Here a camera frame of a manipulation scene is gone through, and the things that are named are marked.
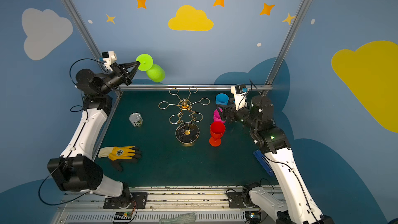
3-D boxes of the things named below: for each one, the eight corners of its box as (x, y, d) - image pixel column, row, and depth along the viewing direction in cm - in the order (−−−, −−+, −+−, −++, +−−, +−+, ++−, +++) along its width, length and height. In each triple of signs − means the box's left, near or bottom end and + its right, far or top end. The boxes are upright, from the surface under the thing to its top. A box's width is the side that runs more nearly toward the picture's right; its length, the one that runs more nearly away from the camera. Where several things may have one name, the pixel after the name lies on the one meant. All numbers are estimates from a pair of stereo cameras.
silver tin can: (129, 126, 103) (126, 122, 99) (133, 117, 108) (130, 112, 103) (141, 126, 103) (138, 122, 99) (144, 117, 108) (141, 112, 104)
